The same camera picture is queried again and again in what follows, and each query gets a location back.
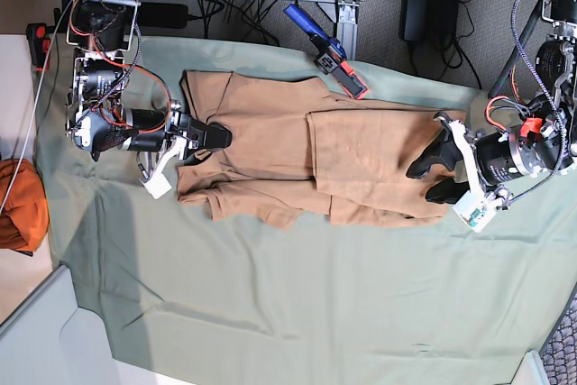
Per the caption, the folded dark orange cloth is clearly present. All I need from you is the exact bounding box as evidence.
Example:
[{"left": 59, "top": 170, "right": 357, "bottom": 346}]
[{"left": 1, "top": 159, "right": 49, "bottom": 252}]

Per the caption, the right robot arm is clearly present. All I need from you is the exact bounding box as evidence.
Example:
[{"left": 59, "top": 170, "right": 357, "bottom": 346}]
[{"left": 65, "top": 0, "right": 233, "bottom": 160}]

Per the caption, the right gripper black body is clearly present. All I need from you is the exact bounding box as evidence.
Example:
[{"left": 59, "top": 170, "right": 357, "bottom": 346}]
[{"left": 121, "top": 107, "right": 207, "bottom": 152}]

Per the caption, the blue orange bar clamp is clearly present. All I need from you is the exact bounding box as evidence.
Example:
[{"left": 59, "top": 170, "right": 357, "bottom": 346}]
[{"left": 284, "top": 4, "right": 369, "bottom": 100}]

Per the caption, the black power brick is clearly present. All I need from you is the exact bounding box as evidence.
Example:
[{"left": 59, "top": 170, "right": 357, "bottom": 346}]
[{"left": 137, "top": 3, "right": 190, "bottom": 29}]

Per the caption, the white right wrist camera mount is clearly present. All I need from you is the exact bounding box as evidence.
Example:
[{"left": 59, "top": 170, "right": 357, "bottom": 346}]
[{"left": 137, "top": 98, "right": 199, "bottom": 200}]

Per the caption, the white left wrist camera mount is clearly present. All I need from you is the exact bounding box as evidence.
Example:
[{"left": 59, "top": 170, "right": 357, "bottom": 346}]
[{"left": 435, "top": 111, "right": 513, "bottom": 234}]

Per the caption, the white cable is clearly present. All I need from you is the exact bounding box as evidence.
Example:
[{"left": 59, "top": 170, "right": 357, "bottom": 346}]
[{"left": 0, "top": 0, "right": 76, "bottom": 215}]

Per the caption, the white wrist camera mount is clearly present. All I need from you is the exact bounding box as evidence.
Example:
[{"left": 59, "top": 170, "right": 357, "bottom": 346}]
[
  {"left": 137, "top": 98, "right": 199, "bottom": 200},
  {"left": 435, "top": 111, "right": 513, "bottom": 234}
]

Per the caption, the patterned grey mat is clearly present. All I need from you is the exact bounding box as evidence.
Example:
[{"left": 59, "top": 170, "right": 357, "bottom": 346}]
[{"left": 540, "top": 297, "right": 576, "bottom": 385}]

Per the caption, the blue black corner clamp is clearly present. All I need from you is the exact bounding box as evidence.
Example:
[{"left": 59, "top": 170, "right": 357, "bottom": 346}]
[{"left": 25, "top": 0, "right": 71, "bottom": 72}]

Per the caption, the aluminium frame post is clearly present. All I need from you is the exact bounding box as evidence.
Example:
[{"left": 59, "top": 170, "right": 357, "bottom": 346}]
[{"left": 316, "top": 0, "right": 362, "bottom": 60}]

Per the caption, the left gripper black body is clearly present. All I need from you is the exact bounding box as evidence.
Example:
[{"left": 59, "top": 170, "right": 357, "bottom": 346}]
[{"left": 439, "top": 130, "right": 528, "bottom": 190}]

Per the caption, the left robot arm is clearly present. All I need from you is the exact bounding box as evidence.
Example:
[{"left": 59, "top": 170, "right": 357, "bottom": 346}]
[{"left": 406, "top": 0, "right": 576, "bottom": 210}]

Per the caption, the tan orange T-shirt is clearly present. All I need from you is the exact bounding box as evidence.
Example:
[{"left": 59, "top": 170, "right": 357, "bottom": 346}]
[{"left": 177, "top": 71, "right": 450, "bottom": 228}]

